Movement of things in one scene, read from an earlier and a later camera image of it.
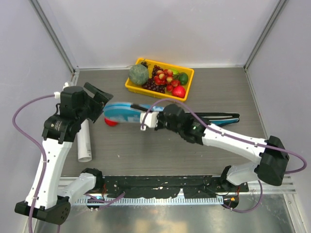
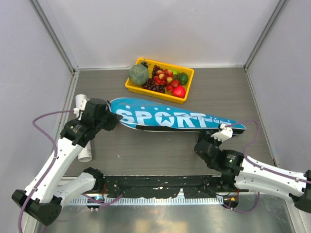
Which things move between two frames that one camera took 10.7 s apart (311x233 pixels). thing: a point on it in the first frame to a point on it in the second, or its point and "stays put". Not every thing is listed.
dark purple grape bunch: (150, 84) stays put
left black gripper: (99, 99) to (113, 119)
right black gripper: (159, 126) to (207, 136)
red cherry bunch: (165, 77) stays put
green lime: (183, 78) stays put
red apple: (179, 91) stays put
